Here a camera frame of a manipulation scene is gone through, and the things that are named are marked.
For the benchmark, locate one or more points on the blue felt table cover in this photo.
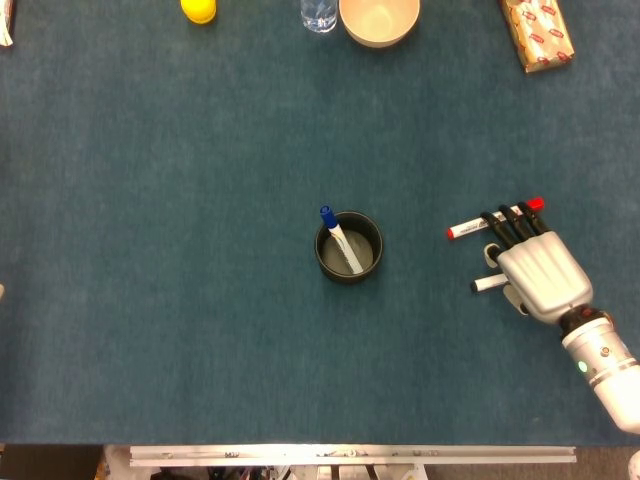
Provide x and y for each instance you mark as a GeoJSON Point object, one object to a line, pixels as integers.
{"type": "Point", "coordinates": [150, 250]}

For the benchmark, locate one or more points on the white printed package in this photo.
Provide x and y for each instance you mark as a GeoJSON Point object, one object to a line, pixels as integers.
{"type": "Point", "coordinates": [5, 22]}

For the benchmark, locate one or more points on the clear glass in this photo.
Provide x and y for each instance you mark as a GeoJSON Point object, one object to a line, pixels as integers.
{"type": "Point", "coordinates": [319, 15]}

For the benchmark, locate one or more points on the black round pen holder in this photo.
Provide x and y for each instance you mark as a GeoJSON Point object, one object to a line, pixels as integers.
{"type": "Point", "coordinates": [350, 278]}

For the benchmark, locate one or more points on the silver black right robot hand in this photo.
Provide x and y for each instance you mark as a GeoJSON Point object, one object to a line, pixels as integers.
{"type": "Point", "coordinates": [545, 272]}

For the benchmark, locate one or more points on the yellow round plastic object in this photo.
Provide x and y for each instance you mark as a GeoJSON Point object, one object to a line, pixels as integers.
{"type": "Point", "coordinates": [198, 10]}

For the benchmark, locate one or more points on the gold red printed snack pack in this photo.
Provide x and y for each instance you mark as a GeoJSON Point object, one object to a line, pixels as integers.
{"type": "Point", "coordinates": [540, 35]}

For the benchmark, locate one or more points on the beige bowl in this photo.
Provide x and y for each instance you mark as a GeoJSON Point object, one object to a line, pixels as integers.
{"type": "Point", "coordinates": [380, 22]}

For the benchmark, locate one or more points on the red cap whiteboard marker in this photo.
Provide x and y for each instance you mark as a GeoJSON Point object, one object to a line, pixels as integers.
{"type": "Point", "coordinates": [465, 229]}

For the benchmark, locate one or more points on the aluminium profile rail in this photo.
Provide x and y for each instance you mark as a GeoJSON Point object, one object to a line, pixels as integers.
{"type": "Point", "coordinates": [350, 456]}

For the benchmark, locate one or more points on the blue cap whiteboard marker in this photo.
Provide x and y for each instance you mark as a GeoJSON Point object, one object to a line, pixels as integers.
{"type": "Point", "coordinates": [327, 216]}

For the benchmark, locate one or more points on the black cap whiteboard marker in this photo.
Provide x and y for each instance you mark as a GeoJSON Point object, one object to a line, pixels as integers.
{"type": "Point", "coordinates": [487, 284]}

